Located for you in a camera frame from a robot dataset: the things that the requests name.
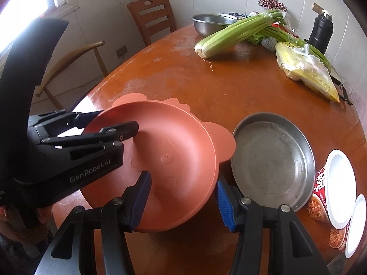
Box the brown wooden chair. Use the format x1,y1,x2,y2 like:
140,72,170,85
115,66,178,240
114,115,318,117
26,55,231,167
127,0,177,47

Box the red instant noodle bowl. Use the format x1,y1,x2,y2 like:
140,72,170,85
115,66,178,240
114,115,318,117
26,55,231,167
329,194,367,259

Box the black folding frame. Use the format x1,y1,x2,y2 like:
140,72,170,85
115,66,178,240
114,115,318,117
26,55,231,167
329,74,354,106

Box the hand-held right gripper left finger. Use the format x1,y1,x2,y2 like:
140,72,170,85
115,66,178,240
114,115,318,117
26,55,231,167
34,171,152,275

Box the orange round bowl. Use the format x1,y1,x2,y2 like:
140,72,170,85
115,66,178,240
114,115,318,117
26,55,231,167
83,101,217,230

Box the light wooden armchair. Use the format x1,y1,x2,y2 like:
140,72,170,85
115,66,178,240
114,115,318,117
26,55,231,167
36,40,109,110

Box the white foam fruit net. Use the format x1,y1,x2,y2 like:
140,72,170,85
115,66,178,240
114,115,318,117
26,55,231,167
261,36,277,53

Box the window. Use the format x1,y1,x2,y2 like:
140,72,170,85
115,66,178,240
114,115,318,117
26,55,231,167
0,0,65,43

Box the white bowl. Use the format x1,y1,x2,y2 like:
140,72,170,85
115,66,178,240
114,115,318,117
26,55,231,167
307,149,358,230

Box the red food packet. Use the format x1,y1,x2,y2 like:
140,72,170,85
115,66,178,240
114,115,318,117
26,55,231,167
270,22,291,33

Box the orange plate with ears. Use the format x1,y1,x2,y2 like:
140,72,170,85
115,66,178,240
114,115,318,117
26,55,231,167
111,92,237,161

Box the celery bunch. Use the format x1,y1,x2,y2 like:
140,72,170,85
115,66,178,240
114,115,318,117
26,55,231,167
194,9,288,60

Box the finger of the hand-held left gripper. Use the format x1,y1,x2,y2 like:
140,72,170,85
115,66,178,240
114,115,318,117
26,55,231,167
36,109,106,134
40,121,140,162

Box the steel basin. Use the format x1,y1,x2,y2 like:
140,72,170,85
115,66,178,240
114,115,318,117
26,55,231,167
192,13,239,37

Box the person's left forearm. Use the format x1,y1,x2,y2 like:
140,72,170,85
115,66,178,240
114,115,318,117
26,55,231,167
0,19,70,184

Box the black thermos bottle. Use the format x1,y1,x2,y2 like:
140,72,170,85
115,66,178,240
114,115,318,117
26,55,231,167
308,9,335,55

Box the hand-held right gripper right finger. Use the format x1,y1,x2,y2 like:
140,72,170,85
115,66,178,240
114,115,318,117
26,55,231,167
217,180,327,275

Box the steel plate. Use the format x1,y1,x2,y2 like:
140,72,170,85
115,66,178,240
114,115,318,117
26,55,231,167
231,113,315,213

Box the bag of yellow noodles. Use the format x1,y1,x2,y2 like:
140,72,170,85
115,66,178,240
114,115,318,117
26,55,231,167
275,42,341,104

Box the green vegetable stalks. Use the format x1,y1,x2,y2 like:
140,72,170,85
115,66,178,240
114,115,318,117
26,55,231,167
248,24,332,73

